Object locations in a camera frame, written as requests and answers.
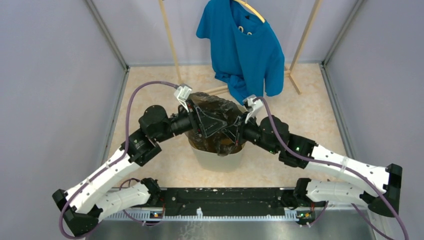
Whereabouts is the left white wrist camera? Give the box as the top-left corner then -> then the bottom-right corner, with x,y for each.
173,83 -> 193,112

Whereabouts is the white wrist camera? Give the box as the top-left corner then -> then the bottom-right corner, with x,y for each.
173,83 -> 193,112
243,94 -> 264,124

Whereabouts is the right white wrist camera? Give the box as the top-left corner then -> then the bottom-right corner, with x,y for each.
243,94 -> 264,124

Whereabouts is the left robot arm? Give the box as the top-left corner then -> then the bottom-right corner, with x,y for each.
52,100 -> 201,240

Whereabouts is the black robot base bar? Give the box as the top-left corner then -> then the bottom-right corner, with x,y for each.
155,187 -> 300,217

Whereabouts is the cream plastic trash bin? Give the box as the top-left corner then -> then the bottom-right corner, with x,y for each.
191,146 -> 245,172

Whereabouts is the aluminium corner frame post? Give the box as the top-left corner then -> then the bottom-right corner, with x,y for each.
84,0 -> 130,163

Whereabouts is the wooden clothes rack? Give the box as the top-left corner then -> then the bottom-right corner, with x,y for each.
158,0 -> 324,96

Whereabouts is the purple cable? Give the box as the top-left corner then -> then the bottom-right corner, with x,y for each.
253,96 -> 410,240
58,80 -> 180,240

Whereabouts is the blue t-shirt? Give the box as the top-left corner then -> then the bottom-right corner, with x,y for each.
195,0 -> 286,105

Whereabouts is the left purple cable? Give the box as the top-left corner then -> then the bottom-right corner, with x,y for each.
58,80 -> 180,240

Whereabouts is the dark translucent trash bag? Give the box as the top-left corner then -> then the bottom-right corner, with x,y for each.
185,92 -> 246,157

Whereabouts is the wooden clothes hanger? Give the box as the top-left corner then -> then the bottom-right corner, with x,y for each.
234,0 -> 266,23

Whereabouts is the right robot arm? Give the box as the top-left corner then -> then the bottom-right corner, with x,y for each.
191,99 -> 403,218

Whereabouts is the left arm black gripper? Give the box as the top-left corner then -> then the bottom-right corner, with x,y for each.
155,97 -> 228,143

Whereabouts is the right aluminium corner post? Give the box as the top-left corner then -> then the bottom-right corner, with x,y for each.
319,0 -> 366,158

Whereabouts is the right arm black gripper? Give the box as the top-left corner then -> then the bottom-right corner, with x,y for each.
221,111 -> 279,155

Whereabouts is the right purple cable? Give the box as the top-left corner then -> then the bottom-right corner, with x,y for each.
253,96 -> 410,240

